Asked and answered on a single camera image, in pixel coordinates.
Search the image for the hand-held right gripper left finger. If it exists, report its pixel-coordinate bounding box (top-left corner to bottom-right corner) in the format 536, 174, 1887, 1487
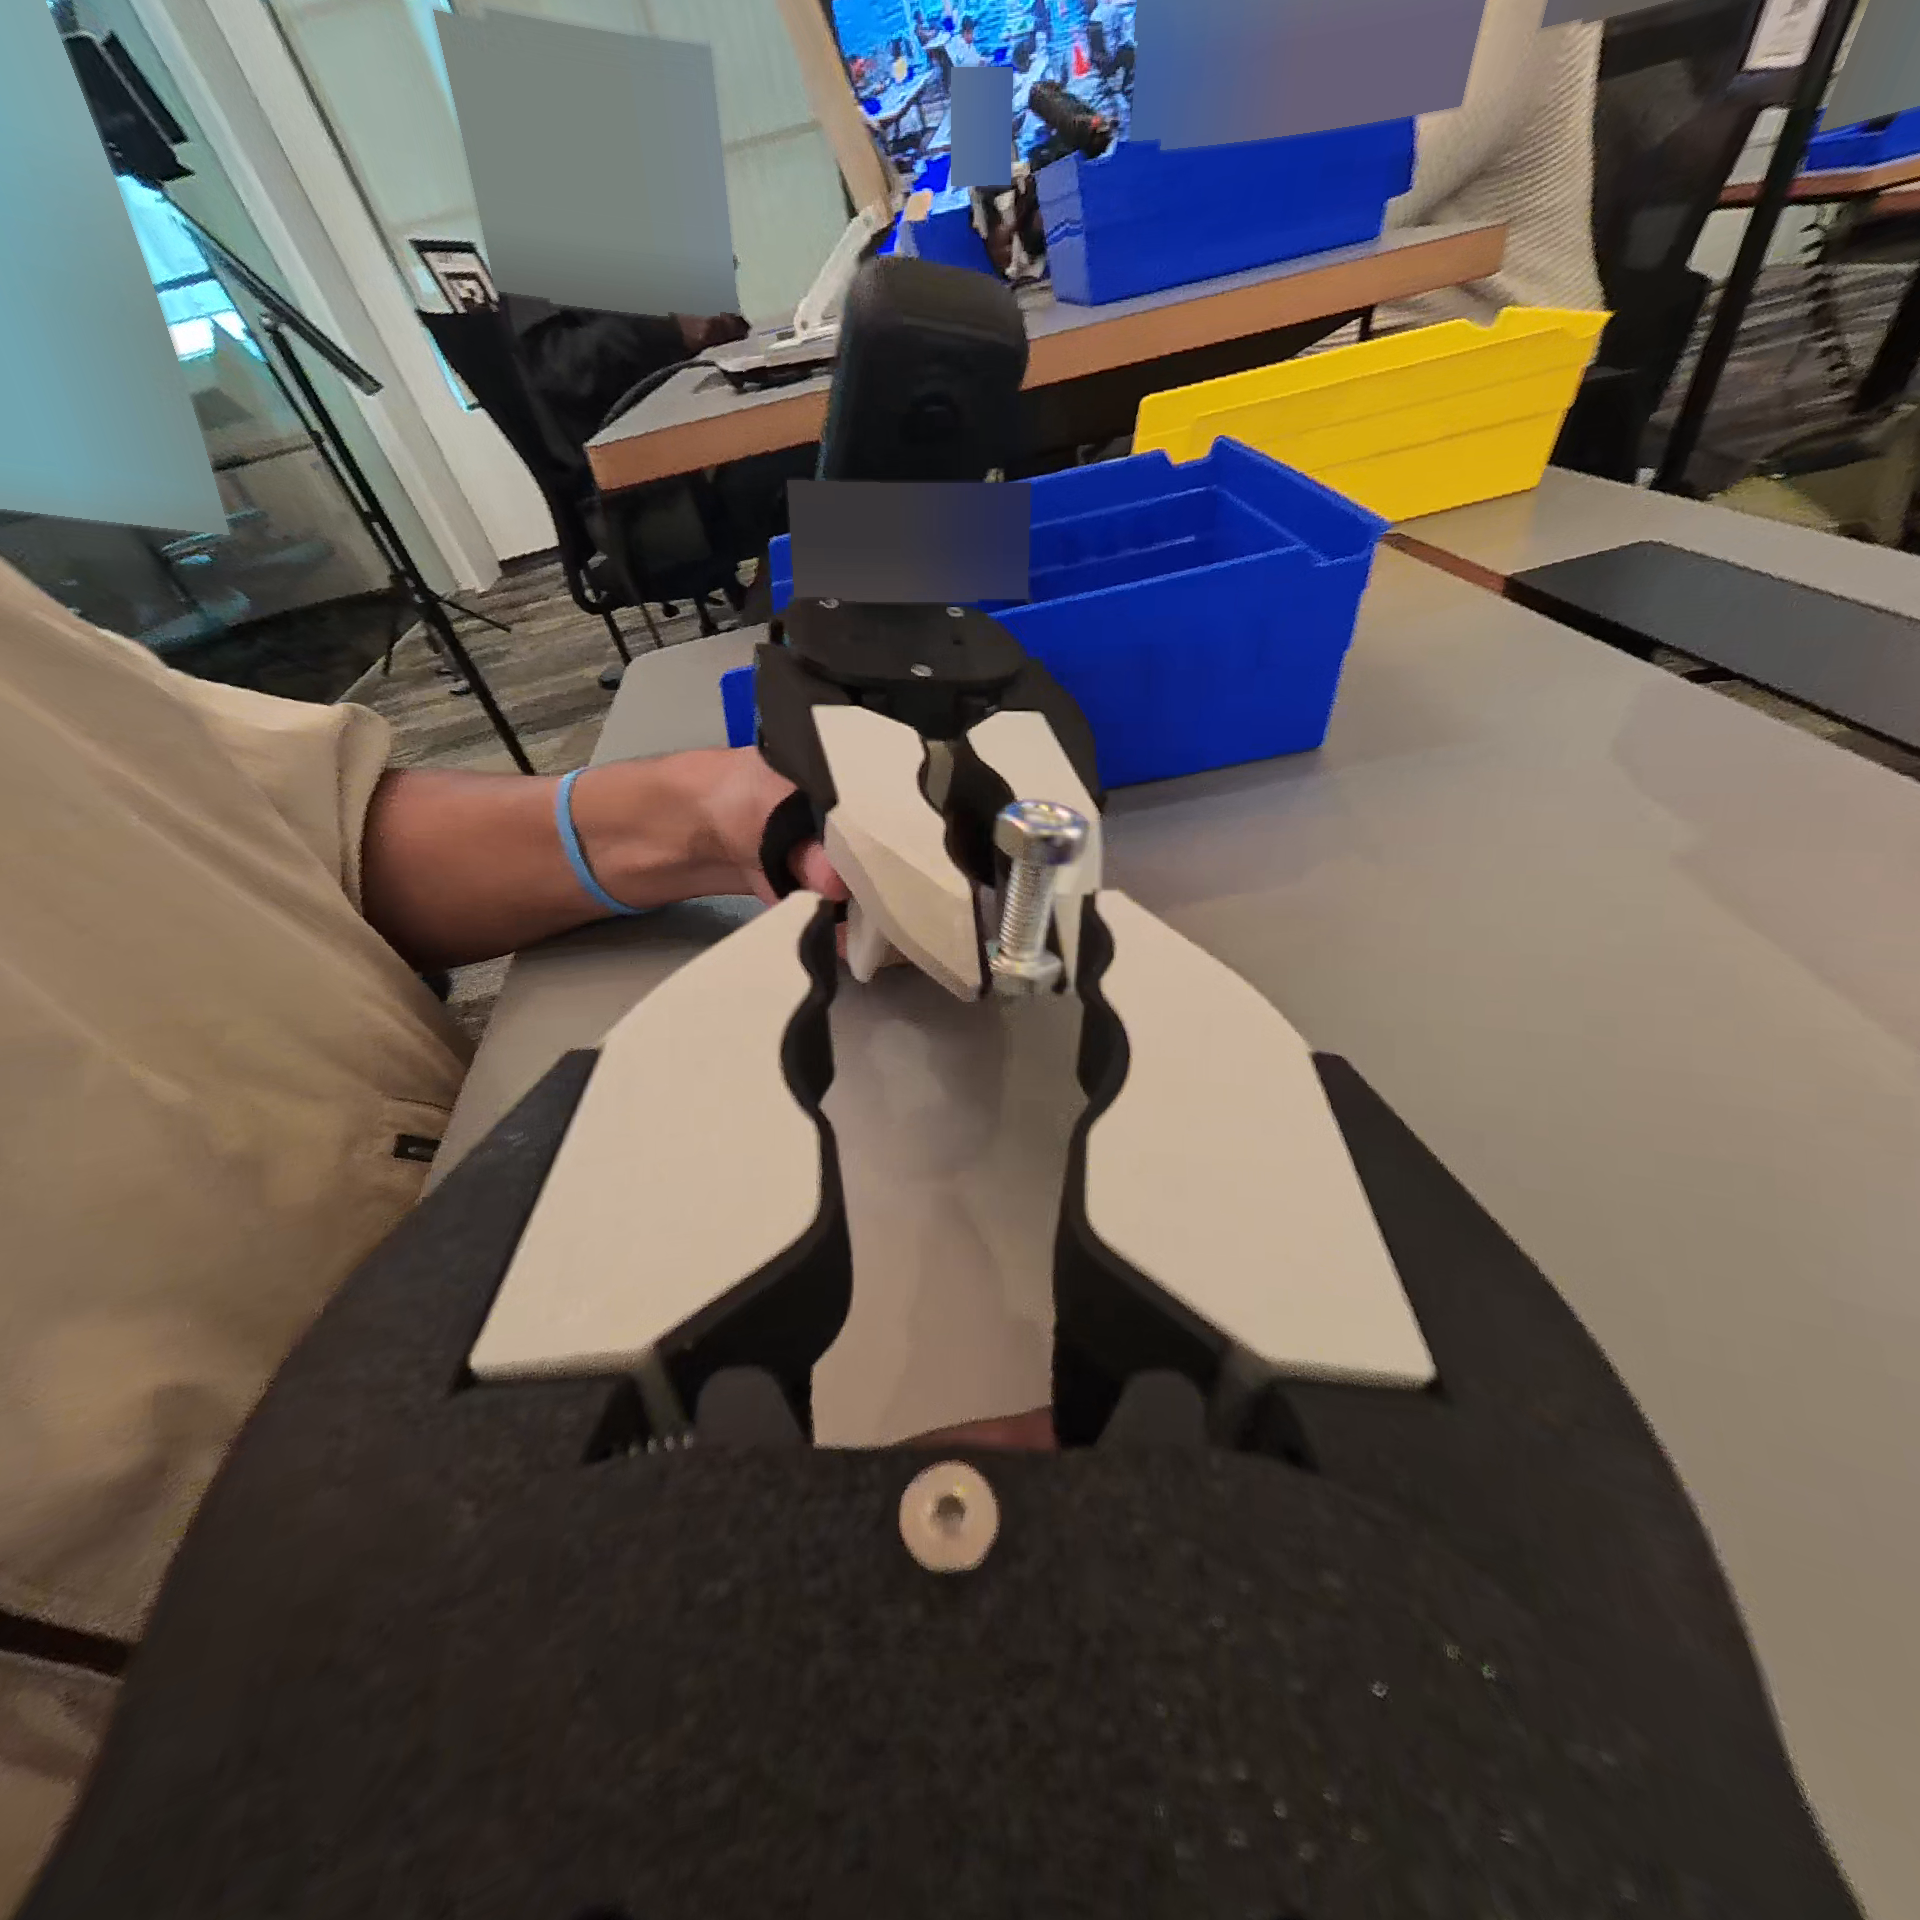
464, 890, 860, 1449

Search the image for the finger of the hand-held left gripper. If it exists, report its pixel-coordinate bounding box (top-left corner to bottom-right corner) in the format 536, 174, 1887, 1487
808, 705, 995, 1004
957, 708, 1106, 905

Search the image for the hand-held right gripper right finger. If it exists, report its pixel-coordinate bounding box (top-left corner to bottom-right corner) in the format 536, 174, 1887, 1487
1054, 884, 1443, 1449

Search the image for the silver bolt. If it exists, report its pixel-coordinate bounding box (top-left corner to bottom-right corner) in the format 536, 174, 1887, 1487
987, 801, 1093, 999

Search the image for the person's left forearm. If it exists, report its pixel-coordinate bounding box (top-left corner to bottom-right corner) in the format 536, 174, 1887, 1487
358, 758, 600, 970

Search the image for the person's left hand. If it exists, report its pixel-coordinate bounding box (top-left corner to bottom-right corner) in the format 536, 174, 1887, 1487
644, 743, 860, 939

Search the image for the blue wristband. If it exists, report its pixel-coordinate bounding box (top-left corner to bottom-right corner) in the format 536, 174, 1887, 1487
551, 766, 653, 916

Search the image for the white stand with wooden board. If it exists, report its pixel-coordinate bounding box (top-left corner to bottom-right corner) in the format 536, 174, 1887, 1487
772, 0, 910, 356

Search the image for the wooden-edged table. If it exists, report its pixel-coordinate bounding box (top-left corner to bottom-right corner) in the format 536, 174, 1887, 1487
582, 218, 1508, 490

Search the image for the yellow plastic bin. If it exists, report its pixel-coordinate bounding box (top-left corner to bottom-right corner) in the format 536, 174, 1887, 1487
1132, 305, 1613, 528

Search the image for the television screen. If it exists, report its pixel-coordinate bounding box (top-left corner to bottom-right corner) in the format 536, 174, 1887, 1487
826, 0, 1142, 168

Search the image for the printed marker sign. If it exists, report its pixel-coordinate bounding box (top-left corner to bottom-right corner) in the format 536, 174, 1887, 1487
406, 238, 501, 321

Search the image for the black flat pad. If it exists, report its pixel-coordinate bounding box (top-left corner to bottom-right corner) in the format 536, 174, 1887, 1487
1506, 540, 1920, 753

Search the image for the black stand pole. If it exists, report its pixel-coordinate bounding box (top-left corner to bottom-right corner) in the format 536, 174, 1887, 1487
1651, 0, 1866, 496

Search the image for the black tripod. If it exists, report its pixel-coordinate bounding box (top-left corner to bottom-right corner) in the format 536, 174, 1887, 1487
60, 30, 535, 775

